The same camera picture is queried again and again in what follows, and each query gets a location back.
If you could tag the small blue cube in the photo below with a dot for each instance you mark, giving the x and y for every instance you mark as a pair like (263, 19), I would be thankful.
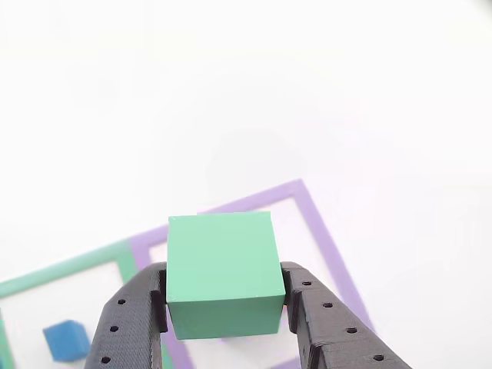
(65, 340)

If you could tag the green cube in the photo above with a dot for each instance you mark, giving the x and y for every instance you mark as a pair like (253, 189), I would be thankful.
(223, 257)

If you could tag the green square frame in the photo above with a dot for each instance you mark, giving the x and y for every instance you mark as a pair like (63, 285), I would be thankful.
(57, 271)

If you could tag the purple square frame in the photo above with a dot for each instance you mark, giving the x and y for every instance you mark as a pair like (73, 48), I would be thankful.
(323, 238)

